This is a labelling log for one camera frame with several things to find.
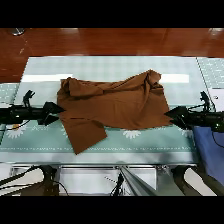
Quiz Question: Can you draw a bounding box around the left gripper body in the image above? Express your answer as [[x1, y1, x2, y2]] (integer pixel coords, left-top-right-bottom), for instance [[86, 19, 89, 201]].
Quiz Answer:
[[32, 103, 52, 127]]

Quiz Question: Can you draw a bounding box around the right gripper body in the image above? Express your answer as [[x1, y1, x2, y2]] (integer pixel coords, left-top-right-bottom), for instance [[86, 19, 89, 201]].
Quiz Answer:
[[185, 107, 205, 131]]

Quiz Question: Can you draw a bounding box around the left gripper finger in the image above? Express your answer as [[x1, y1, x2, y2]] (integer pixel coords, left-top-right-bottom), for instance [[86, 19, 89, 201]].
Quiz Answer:
[[44, 113, 62, 127], [43, 101, 66, 115]]

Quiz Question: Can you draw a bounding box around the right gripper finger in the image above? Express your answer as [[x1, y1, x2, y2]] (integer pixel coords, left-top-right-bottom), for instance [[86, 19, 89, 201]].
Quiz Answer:
[[163, 105, 189, 119], [170, 116, 193, 131]]

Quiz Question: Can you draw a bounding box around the brown T-shirt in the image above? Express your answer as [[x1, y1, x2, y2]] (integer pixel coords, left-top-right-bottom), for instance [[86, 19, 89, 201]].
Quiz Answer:
[[56, 69, 173, 156]]

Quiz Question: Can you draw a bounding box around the blue garment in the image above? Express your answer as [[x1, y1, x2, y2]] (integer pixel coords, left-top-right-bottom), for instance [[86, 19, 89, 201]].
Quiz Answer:
[[192, 125, 224, 187]]

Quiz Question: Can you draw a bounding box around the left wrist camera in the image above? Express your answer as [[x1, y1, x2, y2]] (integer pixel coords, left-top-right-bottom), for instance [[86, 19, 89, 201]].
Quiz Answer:
[[21, 89, 36, 110]]

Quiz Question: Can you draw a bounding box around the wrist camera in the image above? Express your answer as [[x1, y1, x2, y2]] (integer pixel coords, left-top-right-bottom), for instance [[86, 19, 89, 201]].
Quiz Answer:
[[21, 89, 36, 110], [198, 90, 213, 113]]

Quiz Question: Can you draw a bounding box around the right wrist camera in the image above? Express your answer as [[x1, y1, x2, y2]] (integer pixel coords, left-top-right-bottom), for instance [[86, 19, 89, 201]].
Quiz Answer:
[[198, 90, 213, 113]]

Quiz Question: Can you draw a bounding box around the silver frame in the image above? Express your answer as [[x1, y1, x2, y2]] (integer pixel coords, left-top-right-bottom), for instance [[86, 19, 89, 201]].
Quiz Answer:
[[9, 162, 202, 197]]

